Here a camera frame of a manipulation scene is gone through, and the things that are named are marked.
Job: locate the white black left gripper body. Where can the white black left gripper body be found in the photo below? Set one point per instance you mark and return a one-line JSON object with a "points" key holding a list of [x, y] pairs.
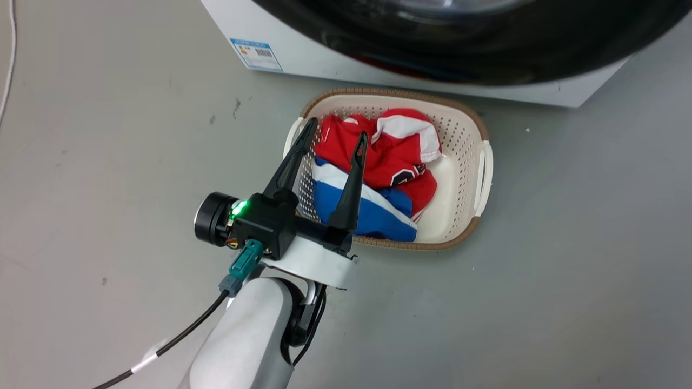
{"points": [[319, 262]]}

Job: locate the black round washing machine door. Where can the black round washing machine door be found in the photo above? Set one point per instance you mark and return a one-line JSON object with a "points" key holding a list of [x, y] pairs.
{"points": [[486, 38]]}

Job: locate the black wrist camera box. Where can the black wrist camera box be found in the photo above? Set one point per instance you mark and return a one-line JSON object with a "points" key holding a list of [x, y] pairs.
{"points": [[267, 224]]}

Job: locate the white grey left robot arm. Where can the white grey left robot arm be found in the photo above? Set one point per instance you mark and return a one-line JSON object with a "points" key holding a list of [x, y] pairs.
{"points": [[248, 340]]}

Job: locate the white washing machine body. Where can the white washing machine body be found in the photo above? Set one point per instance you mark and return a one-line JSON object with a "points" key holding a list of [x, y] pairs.
{"points": [[378, 65]]}

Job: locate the blue white energy label sticker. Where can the blue white energy label sticker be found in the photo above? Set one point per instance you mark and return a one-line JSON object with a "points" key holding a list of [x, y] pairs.
{"points": [[256, 54]]}

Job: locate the cream plastic laundry basket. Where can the cream plastic laundry basket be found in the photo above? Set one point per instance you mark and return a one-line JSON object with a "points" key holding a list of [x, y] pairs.
{"points": [[459, 178]]}

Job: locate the red white garment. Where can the red white garment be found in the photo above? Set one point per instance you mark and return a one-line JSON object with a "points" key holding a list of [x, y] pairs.
{"points": [[394, 154]]}

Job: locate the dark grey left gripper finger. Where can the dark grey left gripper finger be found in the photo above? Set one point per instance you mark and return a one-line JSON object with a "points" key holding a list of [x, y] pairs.
{"points": [[348, 200], [289, 165]]}

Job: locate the blue white striped garment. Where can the blue white striped garment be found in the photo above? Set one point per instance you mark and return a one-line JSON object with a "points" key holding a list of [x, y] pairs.
{"points": [[378, 216]]}

